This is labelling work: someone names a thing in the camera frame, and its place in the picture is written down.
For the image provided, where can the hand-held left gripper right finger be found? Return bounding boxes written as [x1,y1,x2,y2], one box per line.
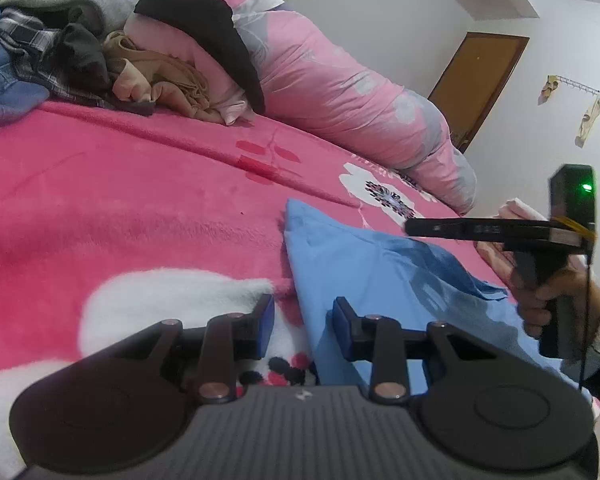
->
[331,297,498,405]

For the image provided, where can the tan garment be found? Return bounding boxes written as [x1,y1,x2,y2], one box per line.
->
[102,30,227,124]

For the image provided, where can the light pink garment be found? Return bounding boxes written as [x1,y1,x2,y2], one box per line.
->
[125,12,252,127]

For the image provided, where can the person's right hand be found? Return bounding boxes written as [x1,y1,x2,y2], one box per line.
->
[517,266,600,359]

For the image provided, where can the pink floral blanket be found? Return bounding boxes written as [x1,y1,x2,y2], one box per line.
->
[0,100,531,480]

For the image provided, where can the blue t-shirt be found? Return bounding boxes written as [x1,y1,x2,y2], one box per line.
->
[280,197,600,411]

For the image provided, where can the blue jeans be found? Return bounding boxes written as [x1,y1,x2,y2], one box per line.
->
[0,7,51,129]

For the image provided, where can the plaid shirt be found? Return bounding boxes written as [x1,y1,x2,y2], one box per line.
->
[0,5,157,117]

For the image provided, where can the wall hook rack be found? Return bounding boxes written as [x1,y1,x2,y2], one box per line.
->
[539,75,600,149]

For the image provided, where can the pink grey floral duvet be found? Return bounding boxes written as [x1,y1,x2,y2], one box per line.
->
[107,0,478,217]

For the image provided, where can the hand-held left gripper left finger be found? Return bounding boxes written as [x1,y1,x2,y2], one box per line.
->
[145,293,276,405]

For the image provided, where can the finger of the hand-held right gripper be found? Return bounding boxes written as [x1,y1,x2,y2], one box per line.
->
[404,216,463,239]

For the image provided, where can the grey garment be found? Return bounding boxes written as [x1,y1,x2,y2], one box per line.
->
[0,0,146,42]

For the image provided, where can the wooden door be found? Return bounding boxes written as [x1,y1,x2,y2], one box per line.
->
[427,32,531,154]

